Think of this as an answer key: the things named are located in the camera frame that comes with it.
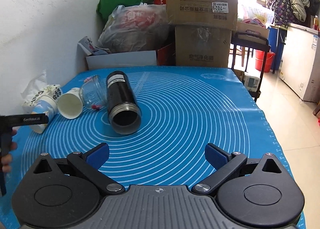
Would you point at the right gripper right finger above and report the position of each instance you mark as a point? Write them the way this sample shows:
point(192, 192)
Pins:
point(227, 166)

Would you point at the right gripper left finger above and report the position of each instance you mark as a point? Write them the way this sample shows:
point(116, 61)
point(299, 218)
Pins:
point(86, 165)

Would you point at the blue white paper cup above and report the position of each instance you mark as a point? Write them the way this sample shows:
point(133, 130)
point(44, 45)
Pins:
point(47, 106)

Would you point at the person's left hand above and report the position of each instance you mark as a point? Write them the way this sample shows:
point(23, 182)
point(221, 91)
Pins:
point(7, 155)

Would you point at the white tissue pack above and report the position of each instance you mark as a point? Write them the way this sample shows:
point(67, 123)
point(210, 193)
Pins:
point(36, 89)

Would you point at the black thermos bottle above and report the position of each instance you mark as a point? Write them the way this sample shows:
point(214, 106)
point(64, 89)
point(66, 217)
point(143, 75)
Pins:
point(124, 114)

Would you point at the clear glass jar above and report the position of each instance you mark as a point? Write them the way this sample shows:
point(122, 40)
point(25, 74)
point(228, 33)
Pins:
point(93, 93)

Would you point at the blue silicone baking mat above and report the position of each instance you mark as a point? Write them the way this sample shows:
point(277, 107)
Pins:
point(183, 109)

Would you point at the white paper gift bag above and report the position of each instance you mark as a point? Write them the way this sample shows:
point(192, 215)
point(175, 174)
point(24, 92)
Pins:
point(87, 44)

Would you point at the white cardboard box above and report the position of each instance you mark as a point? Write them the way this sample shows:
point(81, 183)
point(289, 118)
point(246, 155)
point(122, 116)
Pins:
point(162, 57)

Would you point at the white chest freezer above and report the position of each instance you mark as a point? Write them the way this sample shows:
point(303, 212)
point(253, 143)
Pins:
point(300, 62)

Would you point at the lower brown cardboard box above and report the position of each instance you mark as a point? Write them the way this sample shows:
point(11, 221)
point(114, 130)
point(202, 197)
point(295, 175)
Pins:
point(202, 46)

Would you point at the blue plastic barrel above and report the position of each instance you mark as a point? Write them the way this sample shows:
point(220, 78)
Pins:
point(276, 39)

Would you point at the clear plastic bag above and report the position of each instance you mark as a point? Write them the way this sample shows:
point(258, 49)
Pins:
point(136, 28)

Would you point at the purple floral bag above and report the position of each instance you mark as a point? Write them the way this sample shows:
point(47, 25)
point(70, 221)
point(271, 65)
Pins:
point(283, 12)

